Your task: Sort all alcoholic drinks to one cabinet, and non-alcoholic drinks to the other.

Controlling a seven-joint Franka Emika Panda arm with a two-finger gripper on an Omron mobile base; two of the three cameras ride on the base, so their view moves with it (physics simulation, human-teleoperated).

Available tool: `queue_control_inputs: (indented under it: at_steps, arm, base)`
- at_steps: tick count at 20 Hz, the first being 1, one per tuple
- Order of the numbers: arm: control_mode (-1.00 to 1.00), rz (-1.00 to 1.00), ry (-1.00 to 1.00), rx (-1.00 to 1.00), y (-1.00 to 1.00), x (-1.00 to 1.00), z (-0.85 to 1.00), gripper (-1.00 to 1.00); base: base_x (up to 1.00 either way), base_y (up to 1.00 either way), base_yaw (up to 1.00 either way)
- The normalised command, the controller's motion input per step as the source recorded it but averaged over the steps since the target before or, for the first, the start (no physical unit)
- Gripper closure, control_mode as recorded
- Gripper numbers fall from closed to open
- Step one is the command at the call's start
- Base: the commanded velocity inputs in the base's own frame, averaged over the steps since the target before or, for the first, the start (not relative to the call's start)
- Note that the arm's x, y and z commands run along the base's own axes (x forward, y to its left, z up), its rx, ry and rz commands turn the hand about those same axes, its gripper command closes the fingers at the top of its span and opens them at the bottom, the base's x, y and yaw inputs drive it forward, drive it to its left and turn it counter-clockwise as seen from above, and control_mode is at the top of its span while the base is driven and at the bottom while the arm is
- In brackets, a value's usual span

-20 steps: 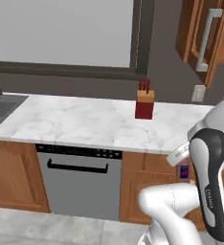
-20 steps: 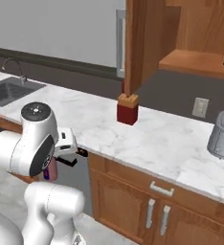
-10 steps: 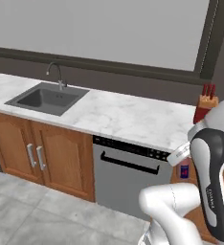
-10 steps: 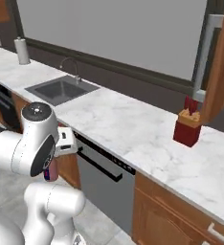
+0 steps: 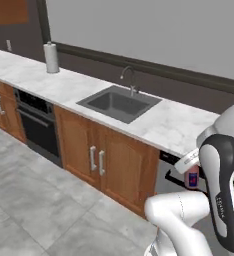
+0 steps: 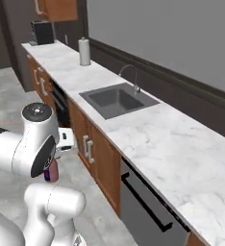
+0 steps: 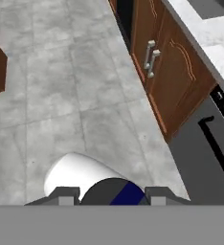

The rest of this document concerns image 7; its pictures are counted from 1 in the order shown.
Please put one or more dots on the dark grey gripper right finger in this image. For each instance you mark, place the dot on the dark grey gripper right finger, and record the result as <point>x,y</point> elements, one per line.
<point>158,193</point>

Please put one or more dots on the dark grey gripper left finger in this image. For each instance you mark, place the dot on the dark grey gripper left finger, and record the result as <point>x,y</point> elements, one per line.
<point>66,193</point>

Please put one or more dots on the white cylinder with dark cap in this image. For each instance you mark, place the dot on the white cylinder with dark cap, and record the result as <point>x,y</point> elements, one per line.
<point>75,172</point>

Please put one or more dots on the grey dishwasher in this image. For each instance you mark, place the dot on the grey dishwasher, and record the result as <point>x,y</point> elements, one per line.
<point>193,166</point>

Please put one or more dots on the brown wooden cupboard door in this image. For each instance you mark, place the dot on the brown wooden cupboard door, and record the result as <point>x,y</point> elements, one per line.
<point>139,28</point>
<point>112,4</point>
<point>177,92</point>

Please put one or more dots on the grey sink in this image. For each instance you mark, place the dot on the grey sink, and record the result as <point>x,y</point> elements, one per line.
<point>212,8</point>

